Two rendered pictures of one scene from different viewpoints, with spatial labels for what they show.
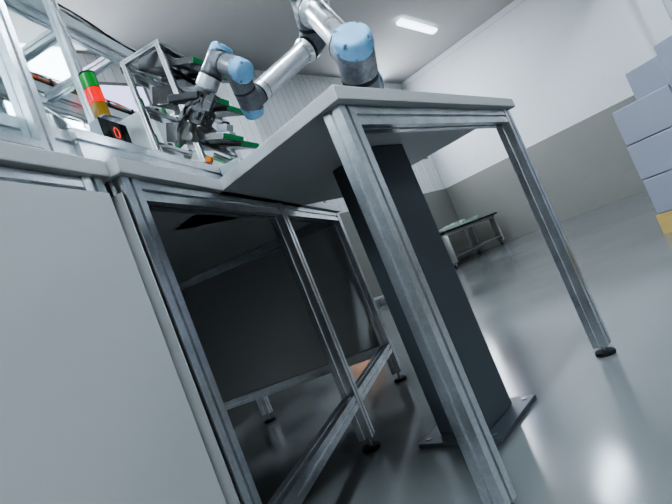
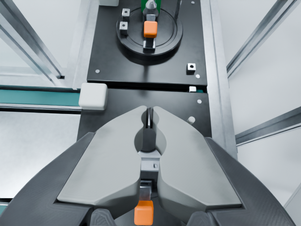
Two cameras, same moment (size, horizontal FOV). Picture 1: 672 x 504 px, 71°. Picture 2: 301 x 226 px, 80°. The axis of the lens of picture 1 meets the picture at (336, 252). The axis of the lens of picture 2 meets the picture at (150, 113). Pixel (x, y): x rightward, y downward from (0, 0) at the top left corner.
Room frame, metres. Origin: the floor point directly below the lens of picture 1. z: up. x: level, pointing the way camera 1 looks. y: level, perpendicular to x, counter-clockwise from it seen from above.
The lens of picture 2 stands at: (1.56, 0.31, 1.29)
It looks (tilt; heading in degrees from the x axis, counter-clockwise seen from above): 71 degrees down; 70
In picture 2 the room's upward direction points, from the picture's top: 8 degrees clockwise
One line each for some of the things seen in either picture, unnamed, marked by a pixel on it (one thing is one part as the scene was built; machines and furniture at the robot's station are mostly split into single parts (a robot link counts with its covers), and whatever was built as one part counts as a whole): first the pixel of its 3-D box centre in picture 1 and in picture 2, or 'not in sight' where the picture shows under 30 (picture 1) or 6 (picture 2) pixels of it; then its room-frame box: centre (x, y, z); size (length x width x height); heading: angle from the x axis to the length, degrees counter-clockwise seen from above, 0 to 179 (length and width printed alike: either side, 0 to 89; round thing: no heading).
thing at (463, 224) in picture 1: (461, 240); not in sight; (9.16, -2.33, 0.39); 2.24 x 0.80 x 0.77; 138
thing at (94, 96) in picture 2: not in sight; (95, 97); (1.51, 0.47, 0.97); 0.05 x 0.05 x 0.04; 75
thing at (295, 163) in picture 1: (353, 160); not in sight; (1.42, -0.15, 0.84); 0.90 x 0.70 x 0.03; 138
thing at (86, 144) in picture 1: (200, 182); not in sight; (1.27, 0.27, 0.91); 0.89 x 0.06 x 0.11; 165
